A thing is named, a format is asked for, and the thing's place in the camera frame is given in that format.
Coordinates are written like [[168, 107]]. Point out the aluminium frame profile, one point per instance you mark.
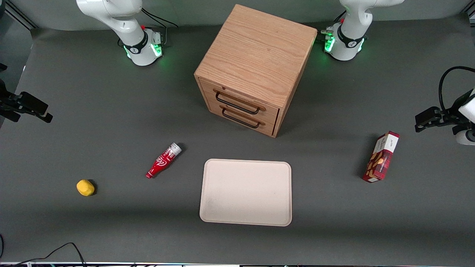
[[469, 15], [18, 14]]

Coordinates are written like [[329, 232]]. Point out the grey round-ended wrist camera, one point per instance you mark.
[[467, 137]]

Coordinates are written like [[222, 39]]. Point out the wooden drawer with clean recess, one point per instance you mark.
[[245, 122]]

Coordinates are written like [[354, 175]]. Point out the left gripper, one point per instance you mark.
[[453, 109]]

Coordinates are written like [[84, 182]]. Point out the yellow lemon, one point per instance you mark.
[[85, 187]]

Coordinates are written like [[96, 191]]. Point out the red cookie box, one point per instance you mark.
[[381, 157]]

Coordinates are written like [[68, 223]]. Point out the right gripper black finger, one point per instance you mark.
[[41, 117], [29, 103]]

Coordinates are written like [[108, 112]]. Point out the red cola bottle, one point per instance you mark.
[[160, 163]]

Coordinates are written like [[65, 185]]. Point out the beige plastic tray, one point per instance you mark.
[[245, 193]]

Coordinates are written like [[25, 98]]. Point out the wooden two-drawer cabinet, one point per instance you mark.
[[256, 52]]

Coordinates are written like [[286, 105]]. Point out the wooden drawer with worn recess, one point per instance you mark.
[[241, 101]]

